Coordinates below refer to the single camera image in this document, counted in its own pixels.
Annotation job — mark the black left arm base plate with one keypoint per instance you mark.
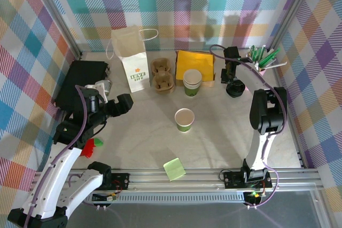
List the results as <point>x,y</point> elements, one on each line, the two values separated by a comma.
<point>121,181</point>

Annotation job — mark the small circuit board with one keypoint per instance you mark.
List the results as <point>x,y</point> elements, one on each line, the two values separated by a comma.
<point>110,198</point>
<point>255,194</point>

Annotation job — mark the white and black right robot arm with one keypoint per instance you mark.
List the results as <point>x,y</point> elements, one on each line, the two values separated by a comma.
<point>257,153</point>

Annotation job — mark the aluminium frame post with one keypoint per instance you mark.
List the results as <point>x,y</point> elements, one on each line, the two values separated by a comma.
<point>56,11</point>
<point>290,11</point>

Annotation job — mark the green paper coffee cup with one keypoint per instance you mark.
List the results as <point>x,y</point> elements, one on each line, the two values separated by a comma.
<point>184,121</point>

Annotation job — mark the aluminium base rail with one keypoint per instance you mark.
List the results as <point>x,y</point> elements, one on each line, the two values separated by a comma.
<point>203,178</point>

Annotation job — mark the green toy block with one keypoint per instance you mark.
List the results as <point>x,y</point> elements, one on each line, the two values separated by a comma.
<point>99,142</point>

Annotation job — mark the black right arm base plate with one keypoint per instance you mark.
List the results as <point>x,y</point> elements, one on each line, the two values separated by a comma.
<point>232,180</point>

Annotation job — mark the red toy block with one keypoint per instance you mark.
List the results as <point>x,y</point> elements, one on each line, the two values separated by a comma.
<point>88,149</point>

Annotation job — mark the white wrapped straw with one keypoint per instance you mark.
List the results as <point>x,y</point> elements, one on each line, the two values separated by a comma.
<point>278,65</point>

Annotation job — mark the green sticky note pad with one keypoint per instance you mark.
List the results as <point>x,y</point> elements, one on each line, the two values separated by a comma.
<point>174,169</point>

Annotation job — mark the black carrying case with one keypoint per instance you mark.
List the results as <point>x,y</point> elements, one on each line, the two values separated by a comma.
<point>80,78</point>

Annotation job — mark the white paper takeout bag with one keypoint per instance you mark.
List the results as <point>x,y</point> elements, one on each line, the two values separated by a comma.
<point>135,62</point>

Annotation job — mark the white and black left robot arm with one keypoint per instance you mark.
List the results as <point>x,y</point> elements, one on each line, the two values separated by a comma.
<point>48,185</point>

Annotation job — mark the stack of green paper cups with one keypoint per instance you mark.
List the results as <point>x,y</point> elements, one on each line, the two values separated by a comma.
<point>192,83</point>

